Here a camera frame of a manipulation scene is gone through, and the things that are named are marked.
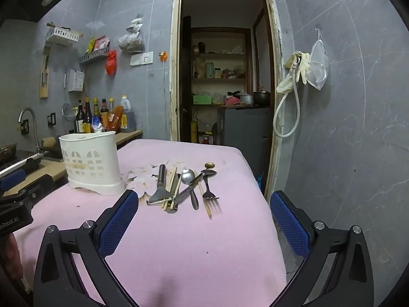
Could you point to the ornate silver fork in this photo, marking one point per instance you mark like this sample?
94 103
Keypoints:
207 189

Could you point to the black wall outlet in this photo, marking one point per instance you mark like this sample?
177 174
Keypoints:
24 127
51 119

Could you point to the wooden shelf unit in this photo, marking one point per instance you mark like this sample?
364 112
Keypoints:
220 56

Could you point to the cream rubber gloves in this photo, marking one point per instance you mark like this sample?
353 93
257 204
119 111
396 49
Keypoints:
302 67

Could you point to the green box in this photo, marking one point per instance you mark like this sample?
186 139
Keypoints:
202 100

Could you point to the pale door frame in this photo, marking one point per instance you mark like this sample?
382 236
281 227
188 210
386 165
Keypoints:
174 70

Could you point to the yellow snack packet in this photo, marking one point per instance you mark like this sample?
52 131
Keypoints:
91 46

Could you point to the pink cloth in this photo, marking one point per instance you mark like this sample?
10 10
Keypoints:
232 101

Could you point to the white wall basket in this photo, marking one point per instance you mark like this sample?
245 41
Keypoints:
62 35

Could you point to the white plastic utensil holder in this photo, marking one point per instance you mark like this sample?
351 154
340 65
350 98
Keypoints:
91 163

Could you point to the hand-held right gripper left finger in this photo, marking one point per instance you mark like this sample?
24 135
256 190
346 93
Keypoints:
119 220

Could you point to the brown sponge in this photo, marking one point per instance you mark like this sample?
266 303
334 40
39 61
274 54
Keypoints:
48 142

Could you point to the clear bag of dried goods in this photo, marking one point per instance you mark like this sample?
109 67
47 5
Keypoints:
131 41

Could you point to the red plastic bag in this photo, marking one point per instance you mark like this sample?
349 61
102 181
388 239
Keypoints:
111 64

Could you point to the grey cabinet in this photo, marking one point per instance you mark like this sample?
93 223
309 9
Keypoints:
246 134

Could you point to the metal strainer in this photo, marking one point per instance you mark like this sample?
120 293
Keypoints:
67 113

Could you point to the metal peeler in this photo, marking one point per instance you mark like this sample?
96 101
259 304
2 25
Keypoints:
158 192

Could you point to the dark pot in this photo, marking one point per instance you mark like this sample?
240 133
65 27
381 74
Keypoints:
262 98

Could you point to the red snack packet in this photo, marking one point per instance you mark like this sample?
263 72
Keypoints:
102 43

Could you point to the white wall box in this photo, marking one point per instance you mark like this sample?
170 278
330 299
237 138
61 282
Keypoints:
76 81

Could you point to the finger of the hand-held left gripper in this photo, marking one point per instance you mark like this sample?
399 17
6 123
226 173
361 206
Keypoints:
19 163
12 179

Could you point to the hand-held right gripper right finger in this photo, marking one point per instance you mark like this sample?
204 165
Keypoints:
289 227

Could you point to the gold-coloured spoon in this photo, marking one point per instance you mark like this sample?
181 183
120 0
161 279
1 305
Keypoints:
209 165

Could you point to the yellow cylinder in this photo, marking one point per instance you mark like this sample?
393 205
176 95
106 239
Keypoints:
194 131

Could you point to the pink tablecloth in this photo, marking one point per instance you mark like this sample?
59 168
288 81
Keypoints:
179 255

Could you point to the white mesh bag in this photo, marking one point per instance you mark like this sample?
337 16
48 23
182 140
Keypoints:
318 67

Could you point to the wooden knife holder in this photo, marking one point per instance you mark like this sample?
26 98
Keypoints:
44 80

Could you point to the white wall switch panel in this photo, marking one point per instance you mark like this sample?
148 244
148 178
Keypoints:
141 59

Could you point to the plastic oil jug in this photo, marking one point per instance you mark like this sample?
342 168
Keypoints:
127 116

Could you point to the chrome faucet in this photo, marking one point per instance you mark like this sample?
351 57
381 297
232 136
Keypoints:
32 118

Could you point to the silver pot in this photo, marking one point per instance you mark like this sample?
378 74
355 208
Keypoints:
246 99

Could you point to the pale sauce bottle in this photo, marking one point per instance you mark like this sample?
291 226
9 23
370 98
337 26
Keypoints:
111 107

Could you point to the blue and white packet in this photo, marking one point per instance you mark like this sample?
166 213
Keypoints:
97 126

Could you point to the person's left hand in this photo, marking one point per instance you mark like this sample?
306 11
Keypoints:
8 262

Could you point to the grey wall rack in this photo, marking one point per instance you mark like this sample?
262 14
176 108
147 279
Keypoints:
94 57

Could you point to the green jar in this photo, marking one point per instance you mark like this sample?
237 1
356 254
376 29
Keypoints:
209 71

